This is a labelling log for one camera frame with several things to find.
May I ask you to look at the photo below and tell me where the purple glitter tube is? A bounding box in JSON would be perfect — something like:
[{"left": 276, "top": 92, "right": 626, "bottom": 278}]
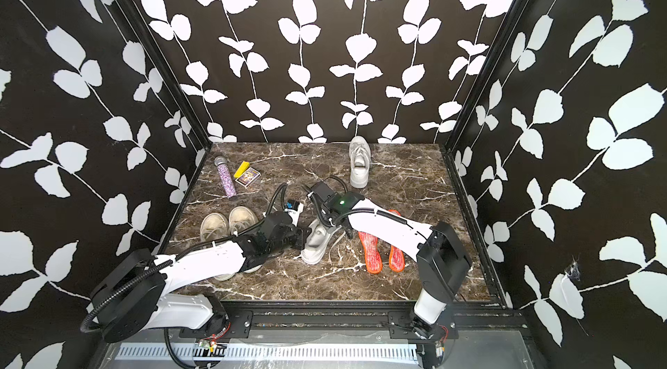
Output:
[{"left": 214, "top": 156, "right": 236, "bottom": 198}]

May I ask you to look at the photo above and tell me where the white sneaker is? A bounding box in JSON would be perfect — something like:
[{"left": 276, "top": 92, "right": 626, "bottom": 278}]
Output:
[
  {"left": 348, "top": 136, "right": 371, "bottom": 189},
  {"left": 300, "top": 219, "right": 341, "bottom": 265}
]

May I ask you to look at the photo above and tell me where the small purple card box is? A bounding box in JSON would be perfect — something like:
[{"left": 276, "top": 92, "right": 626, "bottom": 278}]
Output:
[{"left": 236, "top": 167, "right": 261, "bottom": 188}]

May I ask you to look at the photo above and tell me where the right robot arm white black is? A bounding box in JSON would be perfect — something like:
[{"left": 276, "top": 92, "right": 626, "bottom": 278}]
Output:
[{"left": 306, "top": 181, "right": 472, "bottom": 340}]

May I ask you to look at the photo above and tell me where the white slotted cable duct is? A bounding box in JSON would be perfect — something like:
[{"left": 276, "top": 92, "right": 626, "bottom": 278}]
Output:
[{"left": 113, "top": 342, "right": 420, "bottom": 365}]

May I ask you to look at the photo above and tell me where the yellow wedge block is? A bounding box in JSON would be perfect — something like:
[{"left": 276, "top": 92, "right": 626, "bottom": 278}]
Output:
[{"left": 234, "top": 162, "right": 250, "bottom": 179}]

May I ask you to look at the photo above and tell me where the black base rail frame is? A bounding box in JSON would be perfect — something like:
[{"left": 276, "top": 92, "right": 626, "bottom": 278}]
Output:
[{"left": 103, "top": 300, "right": 533, "bottom": 341}]

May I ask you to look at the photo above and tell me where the red orange insole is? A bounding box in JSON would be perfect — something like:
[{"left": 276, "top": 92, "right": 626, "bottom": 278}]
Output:
[{"left": 358, "top": 232, "right": 383, "bottom": 274}]

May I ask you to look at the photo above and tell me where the beige sneaker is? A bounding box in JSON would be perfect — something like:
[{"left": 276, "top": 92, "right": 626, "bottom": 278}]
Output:
[
  {"left": 228, "top": 206, "right": 264, "bottom": 274},
  {"left": 200, "top": 212, "right": 238, "bottom": 282}
]

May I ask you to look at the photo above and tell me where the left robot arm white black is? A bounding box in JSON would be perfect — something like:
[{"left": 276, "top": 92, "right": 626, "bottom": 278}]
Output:
[{"left": 80, "top": 212, "right": 311, "bottom": 343}]

